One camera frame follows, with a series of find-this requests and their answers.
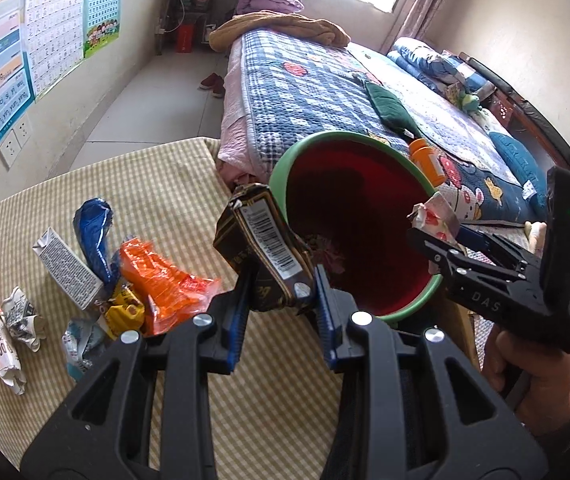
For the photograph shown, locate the pink white wrapper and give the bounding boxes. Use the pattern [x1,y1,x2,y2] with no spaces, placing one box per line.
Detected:
[407,195,462,247]

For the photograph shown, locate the white red snack wrapper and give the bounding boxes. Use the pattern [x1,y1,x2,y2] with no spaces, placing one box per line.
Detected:
[0,307,27,396]

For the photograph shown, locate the red bin with green rim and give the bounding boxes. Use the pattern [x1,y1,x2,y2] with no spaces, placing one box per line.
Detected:
[267,131,443,323]

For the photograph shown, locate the folded blue patterned blanket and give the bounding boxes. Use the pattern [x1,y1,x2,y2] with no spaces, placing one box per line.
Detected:
[387,36,492,94]

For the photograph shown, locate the blue green chart wall poster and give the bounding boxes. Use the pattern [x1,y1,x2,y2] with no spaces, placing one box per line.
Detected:
[82,0,124,60]

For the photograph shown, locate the grey white small carton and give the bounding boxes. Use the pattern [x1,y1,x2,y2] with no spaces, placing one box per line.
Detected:
[34,227,104,311]

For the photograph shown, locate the orange plastic wrapper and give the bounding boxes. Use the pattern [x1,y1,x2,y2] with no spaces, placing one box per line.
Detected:
[119,240,224,337]

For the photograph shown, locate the dark brown drink carton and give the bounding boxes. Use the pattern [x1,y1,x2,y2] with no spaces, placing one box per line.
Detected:
[213,183,316,313]

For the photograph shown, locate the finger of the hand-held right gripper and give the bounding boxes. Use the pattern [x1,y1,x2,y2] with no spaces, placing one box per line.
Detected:
[406,228,530,293]
[457,225,546,273]

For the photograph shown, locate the blue plastic wrapper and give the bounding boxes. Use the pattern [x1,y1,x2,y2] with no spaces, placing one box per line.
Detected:
[74,198,122,287]

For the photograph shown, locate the person's right hand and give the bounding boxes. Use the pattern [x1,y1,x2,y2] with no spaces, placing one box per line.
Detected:
[482,327,570,436]

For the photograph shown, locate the red box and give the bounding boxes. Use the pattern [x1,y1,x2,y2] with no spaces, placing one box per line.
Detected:
[175,22,197,53]

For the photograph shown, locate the silver blue snack wrapper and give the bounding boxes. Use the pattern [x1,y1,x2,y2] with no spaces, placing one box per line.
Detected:
[62,317,114,381]

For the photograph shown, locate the dark wooden headboard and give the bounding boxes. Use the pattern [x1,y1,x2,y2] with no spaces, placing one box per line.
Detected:
[457,51,570,177]

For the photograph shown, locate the orange bottle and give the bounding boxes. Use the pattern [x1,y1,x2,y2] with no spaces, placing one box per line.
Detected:
[409,138,448,187]

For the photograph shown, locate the yellow carton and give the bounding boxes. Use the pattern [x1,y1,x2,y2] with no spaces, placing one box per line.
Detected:
[96,282,146,337]

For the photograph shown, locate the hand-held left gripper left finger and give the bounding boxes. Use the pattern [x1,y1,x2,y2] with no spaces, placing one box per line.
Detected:
[20,265,257,480]

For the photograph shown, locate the pink curtain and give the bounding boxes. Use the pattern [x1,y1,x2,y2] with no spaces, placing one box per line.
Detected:
[394,0,459,52]

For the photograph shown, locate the bed with patchwork quilt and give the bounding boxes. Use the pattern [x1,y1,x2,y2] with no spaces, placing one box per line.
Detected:
[227,27,543,222]

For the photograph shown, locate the green plush toy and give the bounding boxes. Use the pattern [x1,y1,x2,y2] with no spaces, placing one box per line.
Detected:
[447,82,484,112]

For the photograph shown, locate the pink bed sheet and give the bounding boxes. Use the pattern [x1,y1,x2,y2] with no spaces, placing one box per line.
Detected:
[217,40,268,187]

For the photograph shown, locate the brown blanket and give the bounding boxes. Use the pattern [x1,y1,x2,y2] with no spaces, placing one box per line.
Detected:
[208,11,352,54]

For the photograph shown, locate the blue pillow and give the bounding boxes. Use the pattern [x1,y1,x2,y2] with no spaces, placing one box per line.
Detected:
[487,131,552,214]

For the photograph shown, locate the white chart wall poster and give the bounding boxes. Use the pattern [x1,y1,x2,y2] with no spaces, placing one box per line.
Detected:
[25,0,89,102]

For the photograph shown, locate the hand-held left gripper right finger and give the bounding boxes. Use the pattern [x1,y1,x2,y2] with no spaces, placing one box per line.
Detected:
[312,264,550,480]

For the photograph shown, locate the green cloth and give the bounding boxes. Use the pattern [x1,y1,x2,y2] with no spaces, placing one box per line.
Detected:
[365,81,419,139]

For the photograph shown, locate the white printed paper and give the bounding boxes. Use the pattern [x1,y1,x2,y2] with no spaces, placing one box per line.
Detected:
[2,286,47,352]

